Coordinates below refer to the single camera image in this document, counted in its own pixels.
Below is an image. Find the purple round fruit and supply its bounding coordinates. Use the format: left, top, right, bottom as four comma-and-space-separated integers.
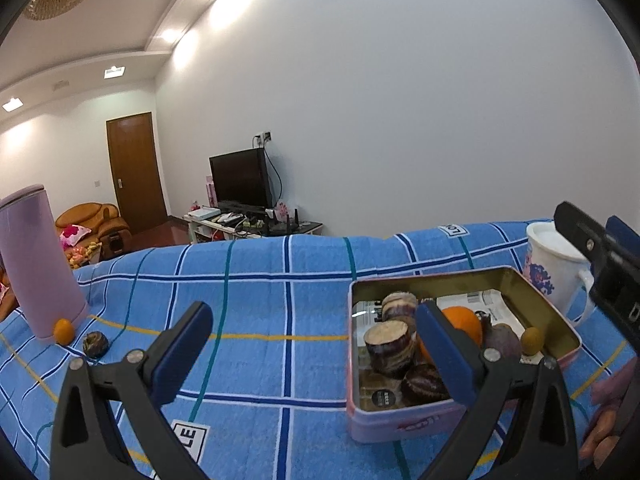
484, 323, 523, 360

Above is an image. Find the small orange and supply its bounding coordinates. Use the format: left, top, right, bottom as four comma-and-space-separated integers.
53, 318, 75, 346

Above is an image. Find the pink metal tin box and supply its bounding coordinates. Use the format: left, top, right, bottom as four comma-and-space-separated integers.
347, 266, 582, 443

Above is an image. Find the pink floral cushion on armchair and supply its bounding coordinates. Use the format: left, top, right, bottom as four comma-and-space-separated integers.
58, 224, 91, 250

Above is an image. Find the orange leather armchair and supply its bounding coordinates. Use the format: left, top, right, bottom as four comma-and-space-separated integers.
54, 203, 132, 269

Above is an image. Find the brown wooden door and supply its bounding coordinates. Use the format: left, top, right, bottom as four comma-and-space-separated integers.
106, 112, 167, 234

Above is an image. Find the white floral mug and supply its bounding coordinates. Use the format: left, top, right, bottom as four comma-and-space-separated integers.
524, 221, 596, 327

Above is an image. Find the person's hand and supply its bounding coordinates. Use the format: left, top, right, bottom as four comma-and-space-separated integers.
578, 358, 638, 469

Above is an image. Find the purple electric kettle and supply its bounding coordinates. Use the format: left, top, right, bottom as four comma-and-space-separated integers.
0, 184, 88, 344

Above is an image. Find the white tv stand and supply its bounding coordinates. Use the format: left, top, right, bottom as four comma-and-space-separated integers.
182, 208, 324, 244

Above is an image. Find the black television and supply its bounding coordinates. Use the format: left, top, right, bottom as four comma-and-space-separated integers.
209, 148, 272, 208

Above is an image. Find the dark wrinkled passion fruit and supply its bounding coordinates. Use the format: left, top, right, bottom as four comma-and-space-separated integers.
400, 364, 450, 405

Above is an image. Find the paper leaflet in tin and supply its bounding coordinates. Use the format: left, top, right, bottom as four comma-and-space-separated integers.
352, 289, 525, 336

